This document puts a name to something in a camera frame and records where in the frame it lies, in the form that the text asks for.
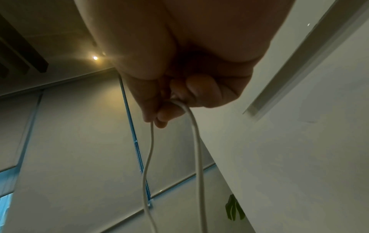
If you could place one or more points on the person's right hand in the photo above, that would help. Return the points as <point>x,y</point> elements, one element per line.
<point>173,45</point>

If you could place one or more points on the recessed ceiling spotlight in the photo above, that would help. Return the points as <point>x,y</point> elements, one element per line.
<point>95,58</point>

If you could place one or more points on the dark wooden ceiling slats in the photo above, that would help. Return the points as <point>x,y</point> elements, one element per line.
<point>20,45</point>

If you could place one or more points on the grey roller blind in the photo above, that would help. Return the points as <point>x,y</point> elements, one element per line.
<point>14,129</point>
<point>178,159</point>
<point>83,148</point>

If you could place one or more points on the green plant leaf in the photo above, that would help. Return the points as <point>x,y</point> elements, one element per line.
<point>234,208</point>

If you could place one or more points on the white ceiling light channel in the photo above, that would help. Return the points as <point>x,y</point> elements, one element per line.
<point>305,56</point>

